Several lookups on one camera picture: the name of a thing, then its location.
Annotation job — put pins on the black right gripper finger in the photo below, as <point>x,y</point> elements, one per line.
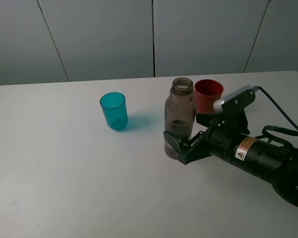
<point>174,140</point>
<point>209,119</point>

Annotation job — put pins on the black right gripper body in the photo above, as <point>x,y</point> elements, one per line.
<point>219,140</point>

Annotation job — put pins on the smoky translucent water bottle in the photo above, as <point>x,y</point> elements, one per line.
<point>180,108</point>

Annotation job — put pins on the teal translucent plastic cup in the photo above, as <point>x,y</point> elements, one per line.
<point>114,108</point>

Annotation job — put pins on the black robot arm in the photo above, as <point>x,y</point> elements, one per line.
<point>267,157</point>

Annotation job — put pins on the red plastic cup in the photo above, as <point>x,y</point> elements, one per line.
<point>206,92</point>

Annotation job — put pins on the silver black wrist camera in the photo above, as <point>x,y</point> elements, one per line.
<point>231,107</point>

